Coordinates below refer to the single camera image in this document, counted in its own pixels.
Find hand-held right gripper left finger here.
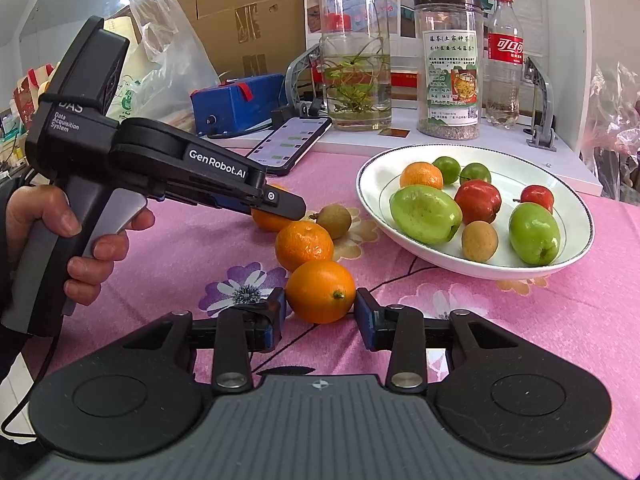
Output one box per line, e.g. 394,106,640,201
120,286,288,395

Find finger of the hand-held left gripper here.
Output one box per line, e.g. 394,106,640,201
152,191,256,216
160,175,307,222

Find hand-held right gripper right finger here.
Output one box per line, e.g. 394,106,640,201
353,287,521,394

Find orange mandarin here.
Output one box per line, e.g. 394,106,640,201
285,259,357,325
274,220,335,273
250,184,301,233
399,161,445,191

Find brown longan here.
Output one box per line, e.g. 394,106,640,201
315,203,353,240
461,220,500,263

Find large green apple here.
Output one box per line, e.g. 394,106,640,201
389,184,463,246

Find small green plum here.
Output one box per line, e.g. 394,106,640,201
432,156,461,185

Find green reddish tomato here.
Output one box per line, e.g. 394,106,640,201
459,162,492,187

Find small red apple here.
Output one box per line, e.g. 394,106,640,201
519,185,555,214

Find white plate with dark rim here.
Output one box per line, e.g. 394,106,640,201
355,144,596,282

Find person's left hand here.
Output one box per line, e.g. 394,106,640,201
5,184,157,307

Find black smartphone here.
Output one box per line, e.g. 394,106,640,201
246,116,333,177

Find colourful cardboard packages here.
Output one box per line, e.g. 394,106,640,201
0,62,56,181

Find white plastic bag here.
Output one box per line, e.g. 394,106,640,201
112,0,221,123

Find blue plastic box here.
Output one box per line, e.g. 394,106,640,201
190,74,286,136

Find green water plant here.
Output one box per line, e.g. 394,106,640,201
322,0,392,116

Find pink floral tablecloth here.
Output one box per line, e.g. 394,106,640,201
15,147,640,466

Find brown cardboard box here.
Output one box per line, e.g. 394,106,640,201
165,0,308,81

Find clear plastic jar with label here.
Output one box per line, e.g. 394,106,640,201
413,0,485,141

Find grey metal lever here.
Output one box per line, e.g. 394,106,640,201
522,56,557,150

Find white flat platform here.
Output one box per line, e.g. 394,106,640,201
300,105,603,196

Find cola bottle with red label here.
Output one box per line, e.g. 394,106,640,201
485,0,525,128

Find clear plastic bag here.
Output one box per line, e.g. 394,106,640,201
582,62,640,201

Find grey curved handle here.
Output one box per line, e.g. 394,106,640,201
284,42,323,116

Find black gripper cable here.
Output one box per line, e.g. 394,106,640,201
0,305,68,438

